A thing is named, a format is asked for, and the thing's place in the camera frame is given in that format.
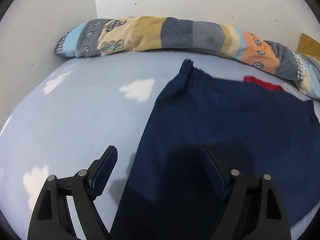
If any navy blue jacket red collar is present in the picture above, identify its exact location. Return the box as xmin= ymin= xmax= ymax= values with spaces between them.
xmin=111 ymin=60 xmax=319 ymax=239

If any light blue cloud bedsheet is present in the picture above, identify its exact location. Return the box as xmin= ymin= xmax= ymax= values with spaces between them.
xmin=1 ymin=50 xmax=307 ymax=239

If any wooden headboard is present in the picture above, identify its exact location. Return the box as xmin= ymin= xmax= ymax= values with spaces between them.
xmin=297 ymin=33 xmax=320 ymax=57

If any rolled patchwork quilt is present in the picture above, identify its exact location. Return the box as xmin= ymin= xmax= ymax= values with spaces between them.
xmin=55 ymin=16 xmax=319 ymax=99

